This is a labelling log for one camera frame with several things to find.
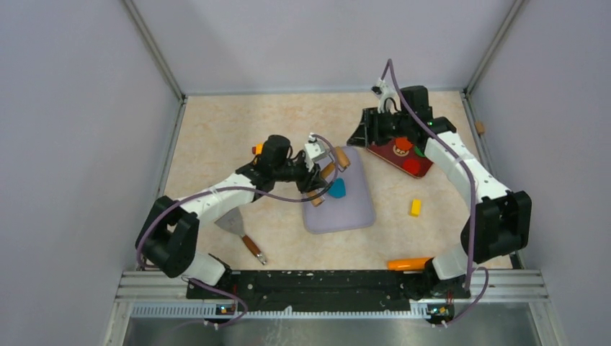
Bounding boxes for orange toy car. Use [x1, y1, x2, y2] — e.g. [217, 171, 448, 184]
[251, 143, 264, 156]

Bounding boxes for orange dough disc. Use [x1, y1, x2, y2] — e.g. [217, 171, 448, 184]
[394, 137, 413, 151]

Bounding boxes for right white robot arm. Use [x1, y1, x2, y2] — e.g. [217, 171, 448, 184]
[347, 81, 532, 297]

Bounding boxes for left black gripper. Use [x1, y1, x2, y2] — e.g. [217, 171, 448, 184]
[272, 153, 327, 193]

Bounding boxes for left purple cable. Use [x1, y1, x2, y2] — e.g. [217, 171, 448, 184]
[135, 133, 341, 329]

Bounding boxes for yellow block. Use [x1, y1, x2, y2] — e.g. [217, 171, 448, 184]
[409, 199, 422, 217]

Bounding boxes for red plate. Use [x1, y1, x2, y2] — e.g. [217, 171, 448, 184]
[366, 138, 433, 179]

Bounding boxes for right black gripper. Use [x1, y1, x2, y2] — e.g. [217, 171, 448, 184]
[347, 108, 411, 149]

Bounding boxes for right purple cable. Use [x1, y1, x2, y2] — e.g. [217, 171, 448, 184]
[379, 58, 490, 326]

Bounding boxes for blue dough piece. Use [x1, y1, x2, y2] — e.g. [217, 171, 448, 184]
[327, 178, 347, 199]

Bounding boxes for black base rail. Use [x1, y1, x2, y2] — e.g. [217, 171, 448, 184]
[186, 270, 471, 314]

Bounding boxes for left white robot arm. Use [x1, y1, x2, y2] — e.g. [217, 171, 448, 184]
[135, 133, 339, 298]

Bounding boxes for wooden rolling pin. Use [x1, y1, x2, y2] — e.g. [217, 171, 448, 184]
[305, 146, 351, 208]

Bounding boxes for small wooden block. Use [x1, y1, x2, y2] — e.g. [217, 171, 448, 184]
[474, 121, 486, 136]

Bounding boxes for orange carrot toy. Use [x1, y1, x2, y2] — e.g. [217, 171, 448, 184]
[386, 257, 432, 272]

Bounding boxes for purple cable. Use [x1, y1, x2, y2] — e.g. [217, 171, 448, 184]
[135, 133, 341, 329]
[379, 58, 490, 326]

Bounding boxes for lavender plastic tray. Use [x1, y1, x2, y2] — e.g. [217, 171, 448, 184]
[302, 146, 376, 234]

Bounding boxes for metal scraper wooden handle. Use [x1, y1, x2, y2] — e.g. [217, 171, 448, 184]
[215, 208, 267, 265]

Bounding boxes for green dough disc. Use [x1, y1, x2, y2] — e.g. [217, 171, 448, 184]
[414, 146, 426, 158]

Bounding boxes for red dough disc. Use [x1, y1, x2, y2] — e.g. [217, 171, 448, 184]
[402, 159, 421, 175]

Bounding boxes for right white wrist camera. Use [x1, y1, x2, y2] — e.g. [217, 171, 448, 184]
[371, 79, 396, 113]

